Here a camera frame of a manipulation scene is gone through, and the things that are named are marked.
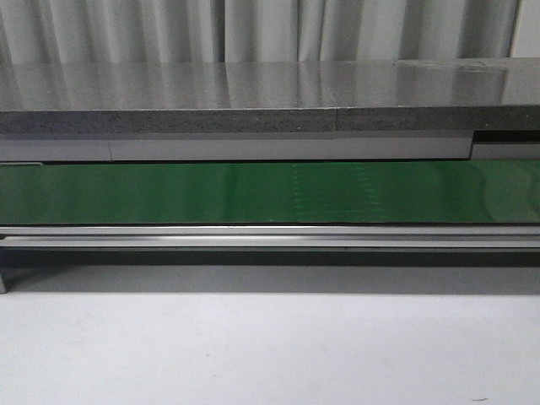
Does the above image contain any white curtain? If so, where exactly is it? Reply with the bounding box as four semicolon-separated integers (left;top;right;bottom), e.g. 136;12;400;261
1;1;520;64

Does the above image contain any green conveyor belt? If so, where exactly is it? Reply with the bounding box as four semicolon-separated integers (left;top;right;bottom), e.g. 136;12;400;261
1;160;539;225

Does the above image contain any grey stone counter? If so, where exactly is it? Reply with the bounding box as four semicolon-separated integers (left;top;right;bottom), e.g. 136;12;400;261
1;58;539;164

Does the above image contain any aluminium conveyor frame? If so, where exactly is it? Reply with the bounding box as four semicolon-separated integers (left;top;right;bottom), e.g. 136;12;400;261
1;220;539;295

